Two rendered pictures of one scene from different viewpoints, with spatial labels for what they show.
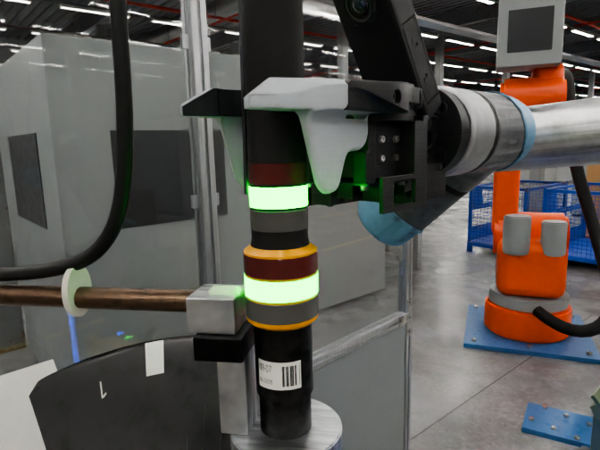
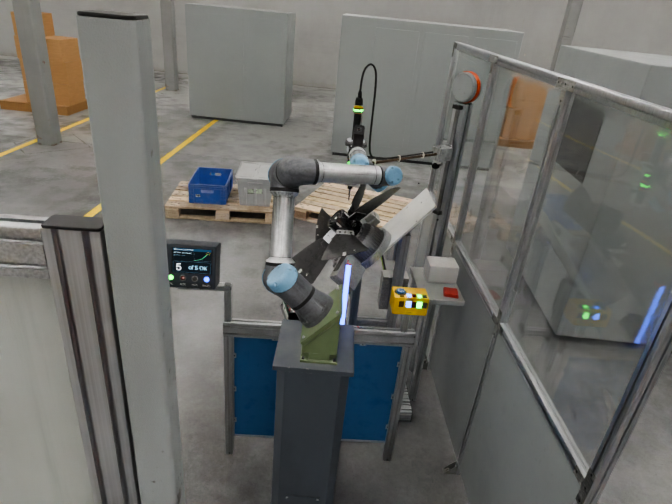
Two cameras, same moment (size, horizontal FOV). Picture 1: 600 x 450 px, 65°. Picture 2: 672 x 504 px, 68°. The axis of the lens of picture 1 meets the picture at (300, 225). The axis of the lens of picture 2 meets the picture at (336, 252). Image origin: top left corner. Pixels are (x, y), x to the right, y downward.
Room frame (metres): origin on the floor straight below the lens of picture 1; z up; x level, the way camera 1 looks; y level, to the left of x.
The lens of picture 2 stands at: (1.75, -1.73, 2.23)
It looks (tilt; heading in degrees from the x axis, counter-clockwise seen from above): 27 degrees down; 131
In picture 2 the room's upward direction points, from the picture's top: 6 degrees clockwise
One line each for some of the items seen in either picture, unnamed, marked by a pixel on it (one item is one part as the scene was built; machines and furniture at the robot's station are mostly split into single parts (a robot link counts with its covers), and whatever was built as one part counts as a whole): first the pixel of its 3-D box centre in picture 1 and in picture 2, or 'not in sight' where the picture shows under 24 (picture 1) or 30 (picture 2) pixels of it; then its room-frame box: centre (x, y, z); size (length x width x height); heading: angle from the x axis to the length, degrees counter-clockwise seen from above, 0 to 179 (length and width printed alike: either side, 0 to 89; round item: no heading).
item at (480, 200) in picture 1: (517, 216); not in sight; (6.80, -3.18, 0.49); 1.27 x 0.88 x 0.98; 130
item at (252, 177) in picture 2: not in sight; (257, 183); (-2.46, 1.61, 0.31); 0.60 x 0.42 x 0.33; 137
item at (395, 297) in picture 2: not in sight; (408, 302); (0.73, -0.03, 1.02); 0.16 x 0.10 x 0.11; 45
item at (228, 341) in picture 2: not in sight; (229, 396); (0.15, -0.62, 0.39); 0.04 x 0.04 x 0.78; 45
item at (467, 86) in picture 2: not in sight; (466, 87); (0.39, 0.72, 1.88); 0.16 x 0.07 x 0.16; 170
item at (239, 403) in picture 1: (268, 368); not in sight; (0.27, 0.02, 1.49); 0.09 x 0.07 x 0.10; 80
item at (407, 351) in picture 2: not in sight; (396, 405); (0.76, -0.01, 0.39); 0.04 x 0.04 x 0.78; 45
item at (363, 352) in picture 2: not in sight; (314, 392); (0.46, -0.31, 0.45); 0.82 x 0.02 x 0.66; 45
